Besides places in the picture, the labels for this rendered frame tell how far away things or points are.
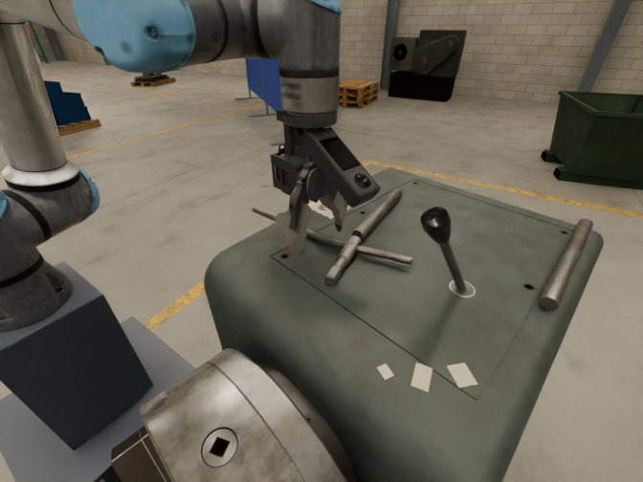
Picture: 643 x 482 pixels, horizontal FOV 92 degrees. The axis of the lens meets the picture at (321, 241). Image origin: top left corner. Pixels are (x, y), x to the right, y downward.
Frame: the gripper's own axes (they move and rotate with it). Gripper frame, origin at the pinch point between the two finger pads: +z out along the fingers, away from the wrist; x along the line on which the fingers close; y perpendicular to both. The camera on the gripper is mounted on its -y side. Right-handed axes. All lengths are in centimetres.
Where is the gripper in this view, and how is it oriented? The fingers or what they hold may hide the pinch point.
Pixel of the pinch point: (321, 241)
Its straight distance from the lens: 51.5
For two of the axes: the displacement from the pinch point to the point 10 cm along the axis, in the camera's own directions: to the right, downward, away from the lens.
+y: -7.1, -4.0, 5.8
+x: -7.0, 4.0, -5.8
